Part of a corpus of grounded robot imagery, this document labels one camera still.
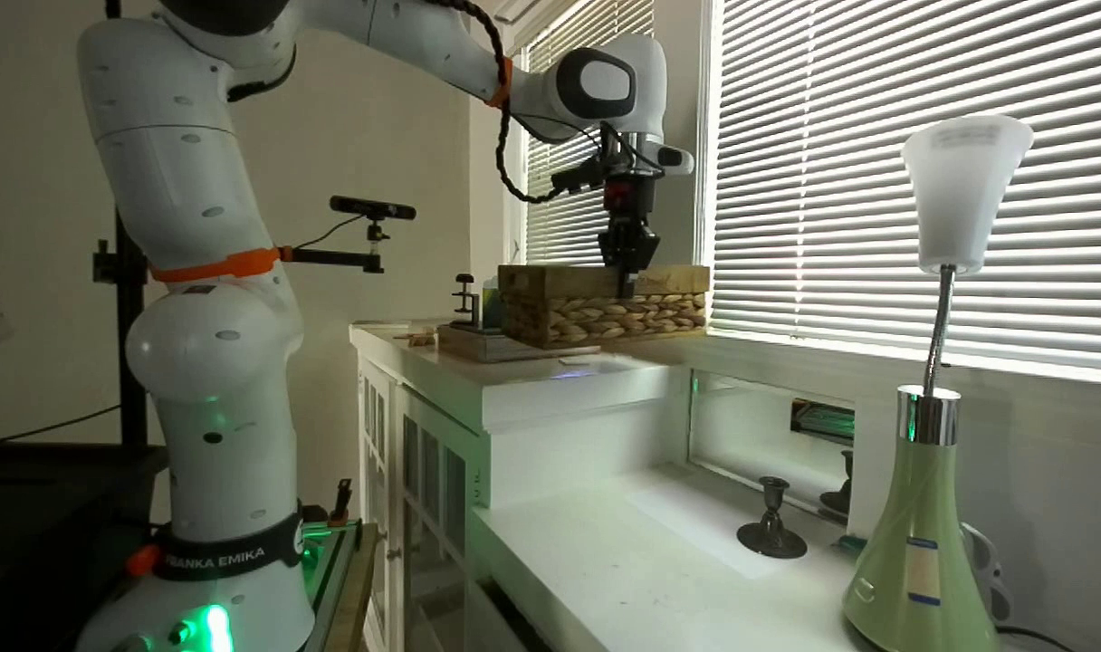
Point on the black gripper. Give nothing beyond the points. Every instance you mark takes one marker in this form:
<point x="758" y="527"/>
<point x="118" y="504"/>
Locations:
<point x="629" y="222"/>

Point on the woven wooden basket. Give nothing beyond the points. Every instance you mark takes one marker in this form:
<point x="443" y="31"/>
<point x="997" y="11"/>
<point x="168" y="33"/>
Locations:
<point x="562" y="314"/>

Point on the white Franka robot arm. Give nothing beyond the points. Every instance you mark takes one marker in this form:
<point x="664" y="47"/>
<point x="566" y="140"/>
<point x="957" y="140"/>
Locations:
<point x="200" y="362"/>

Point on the white cabinet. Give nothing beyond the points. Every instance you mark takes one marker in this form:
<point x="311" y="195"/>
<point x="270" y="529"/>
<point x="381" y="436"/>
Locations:
<point x="550" y="422"/>

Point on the narrow white window blind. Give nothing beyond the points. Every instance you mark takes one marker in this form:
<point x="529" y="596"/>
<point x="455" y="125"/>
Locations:
<point x="562" y="229"/>

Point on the small black clamp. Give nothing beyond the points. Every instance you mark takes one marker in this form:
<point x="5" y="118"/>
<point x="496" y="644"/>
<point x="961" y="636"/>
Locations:
<point x="465" y="302"/>

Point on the wide white window blind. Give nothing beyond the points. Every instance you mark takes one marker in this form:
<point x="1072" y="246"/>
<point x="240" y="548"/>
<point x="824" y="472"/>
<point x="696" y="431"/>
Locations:
<point x="913" y="183"/>

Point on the black candle holder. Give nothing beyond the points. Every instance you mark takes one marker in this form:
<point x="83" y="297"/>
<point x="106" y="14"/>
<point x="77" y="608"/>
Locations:
<point x="772" y="538"/>

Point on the green lamp with white shade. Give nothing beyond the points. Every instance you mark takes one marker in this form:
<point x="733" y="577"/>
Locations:
<point x="919" y="544"/>

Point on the wooden edged robot table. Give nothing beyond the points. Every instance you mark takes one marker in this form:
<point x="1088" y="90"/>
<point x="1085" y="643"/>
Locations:
<point x="346" y="590"/>

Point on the black desk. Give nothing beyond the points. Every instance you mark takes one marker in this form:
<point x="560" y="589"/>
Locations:
<point x="46" y="529"/>

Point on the black stereo camera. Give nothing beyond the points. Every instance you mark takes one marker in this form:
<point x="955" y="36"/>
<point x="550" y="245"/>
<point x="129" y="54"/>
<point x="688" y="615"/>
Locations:
<point x="369" y="209"/>

